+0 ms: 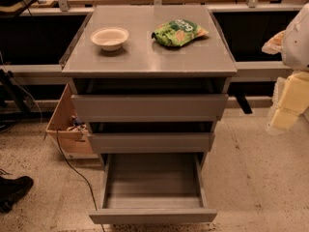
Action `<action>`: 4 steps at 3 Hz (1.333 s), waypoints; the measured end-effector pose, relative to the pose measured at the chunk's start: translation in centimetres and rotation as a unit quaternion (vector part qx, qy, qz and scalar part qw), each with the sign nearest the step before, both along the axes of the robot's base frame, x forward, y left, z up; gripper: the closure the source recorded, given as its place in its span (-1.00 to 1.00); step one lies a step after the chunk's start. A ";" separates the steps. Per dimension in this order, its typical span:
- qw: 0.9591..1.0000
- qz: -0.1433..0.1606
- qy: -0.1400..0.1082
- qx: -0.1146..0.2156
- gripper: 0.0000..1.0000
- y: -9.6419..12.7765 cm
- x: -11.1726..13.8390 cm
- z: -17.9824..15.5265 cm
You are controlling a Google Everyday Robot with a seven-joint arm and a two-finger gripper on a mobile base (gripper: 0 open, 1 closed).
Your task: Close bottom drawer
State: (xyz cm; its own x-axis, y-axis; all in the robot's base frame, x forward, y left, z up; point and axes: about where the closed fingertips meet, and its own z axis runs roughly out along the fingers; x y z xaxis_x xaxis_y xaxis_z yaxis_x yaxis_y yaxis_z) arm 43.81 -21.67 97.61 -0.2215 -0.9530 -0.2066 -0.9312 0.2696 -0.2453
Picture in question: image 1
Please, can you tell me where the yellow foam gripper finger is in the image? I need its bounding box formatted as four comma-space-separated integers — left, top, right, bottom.
267, 72, 309, 135

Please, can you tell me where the grey bottom drawer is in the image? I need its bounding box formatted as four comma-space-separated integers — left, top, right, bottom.
89, 153, 217, 224

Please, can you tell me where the grey drawer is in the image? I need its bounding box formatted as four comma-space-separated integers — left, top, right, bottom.
70, 78, 229, 123
89, 153, 217, 224
89, 122, 214, 154

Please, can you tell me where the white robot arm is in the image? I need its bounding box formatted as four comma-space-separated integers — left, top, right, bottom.
262, 4, 309, 134

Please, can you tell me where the grey drawer cabinet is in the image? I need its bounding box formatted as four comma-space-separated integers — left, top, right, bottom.
63, 5, 237, 163

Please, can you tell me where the grey middle drawer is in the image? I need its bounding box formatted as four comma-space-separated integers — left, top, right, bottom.
89, 122, 214, 154

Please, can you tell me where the grey top drawer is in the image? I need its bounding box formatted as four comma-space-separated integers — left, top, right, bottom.
70, 78, 229, 123

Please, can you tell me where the green snack bag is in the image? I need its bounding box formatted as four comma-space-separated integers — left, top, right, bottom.
152, 19, 209, 47

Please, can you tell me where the white paper bowl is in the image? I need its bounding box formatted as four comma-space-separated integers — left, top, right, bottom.
91, 27, 129, 51

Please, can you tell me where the wooden box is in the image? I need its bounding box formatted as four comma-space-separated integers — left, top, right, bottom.
46, 84, 94, 158

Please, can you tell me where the black shoe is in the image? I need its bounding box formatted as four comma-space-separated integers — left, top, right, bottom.
0, 176, 34, 214

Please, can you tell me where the grey metal rail frame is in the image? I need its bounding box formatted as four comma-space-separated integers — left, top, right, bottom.
0, 7, 295, 97

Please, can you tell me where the black floor cable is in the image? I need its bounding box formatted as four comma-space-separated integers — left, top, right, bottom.
55, 129, 107, 232

